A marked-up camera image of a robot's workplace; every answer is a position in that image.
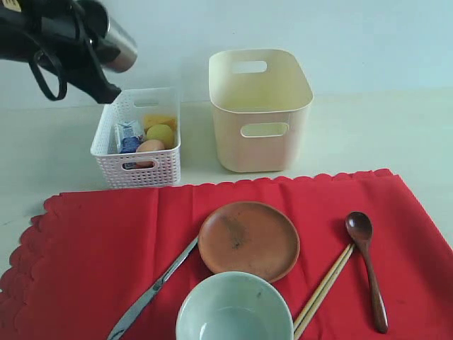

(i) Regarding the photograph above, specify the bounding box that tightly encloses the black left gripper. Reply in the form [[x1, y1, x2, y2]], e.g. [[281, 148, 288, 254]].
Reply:
[[1, 1, 121, 104]]

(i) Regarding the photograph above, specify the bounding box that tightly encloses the yellow lemon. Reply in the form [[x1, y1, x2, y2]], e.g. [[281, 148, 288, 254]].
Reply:
[[147, 124, 175, 149]]

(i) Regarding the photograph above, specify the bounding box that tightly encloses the white perforated plastic basket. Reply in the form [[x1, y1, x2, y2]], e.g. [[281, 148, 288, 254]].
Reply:
[[90, 87, 180, 188]]

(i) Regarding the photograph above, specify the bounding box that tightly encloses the brown egg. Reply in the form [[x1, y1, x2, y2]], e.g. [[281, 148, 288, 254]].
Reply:
[[136, 140, 165, 168]]

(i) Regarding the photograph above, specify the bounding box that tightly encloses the red scalloped table cloth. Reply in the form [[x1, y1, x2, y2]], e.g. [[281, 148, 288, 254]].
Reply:
[[1, 169, 452, 339]]

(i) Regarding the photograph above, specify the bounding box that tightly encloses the right bamboo chopstick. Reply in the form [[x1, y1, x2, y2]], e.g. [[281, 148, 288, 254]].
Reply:
[[293, 246, 355, 340]]

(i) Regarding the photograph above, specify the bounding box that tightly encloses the yellow cheese wedge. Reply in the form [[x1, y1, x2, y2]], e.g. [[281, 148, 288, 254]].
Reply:
[[143, 114, 177, 131]]

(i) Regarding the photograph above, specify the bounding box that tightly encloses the cream plastic bin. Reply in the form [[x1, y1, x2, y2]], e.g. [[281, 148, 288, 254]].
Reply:
[[208, 49, 314, 173]]

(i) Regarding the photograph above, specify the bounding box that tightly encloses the dark wooden spoon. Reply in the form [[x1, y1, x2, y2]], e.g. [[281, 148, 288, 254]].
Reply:
[[345, 211, 389, 334]]

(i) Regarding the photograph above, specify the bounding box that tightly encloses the brown wooden plate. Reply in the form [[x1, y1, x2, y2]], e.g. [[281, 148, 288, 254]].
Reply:
[[197, 201, 300, 283]]

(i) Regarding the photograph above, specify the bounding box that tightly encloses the pale green ceramic bowl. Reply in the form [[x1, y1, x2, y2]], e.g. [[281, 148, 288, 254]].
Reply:
[[176, 271, 294, 339]]

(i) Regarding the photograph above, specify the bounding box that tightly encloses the blue white milk carton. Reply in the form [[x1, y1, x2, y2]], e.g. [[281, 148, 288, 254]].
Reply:
[[114, 120, 144, 154]]

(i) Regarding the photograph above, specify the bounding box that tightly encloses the stainless steel cup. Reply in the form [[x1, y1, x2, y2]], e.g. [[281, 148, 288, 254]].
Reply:
[[77, 1, 138, 73]]

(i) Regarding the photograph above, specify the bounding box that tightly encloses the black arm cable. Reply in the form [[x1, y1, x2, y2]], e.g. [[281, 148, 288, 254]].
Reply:
[[27, 49, 68, 102]]

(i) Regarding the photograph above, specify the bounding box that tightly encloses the steel table knife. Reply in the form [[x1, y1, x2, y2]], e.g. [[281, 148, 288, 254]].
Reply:
[[107, 237, 198, 340]]

